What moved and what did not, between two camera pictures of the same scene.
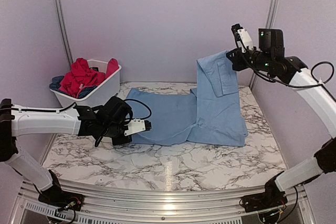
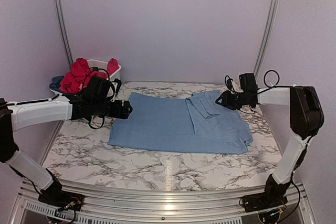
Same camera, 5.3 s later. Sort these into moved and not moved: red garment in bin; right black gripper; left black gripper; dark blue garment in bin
Moved: left black gripper; right black gripper
Not moved: red garment in bin; dark blue garment in bin
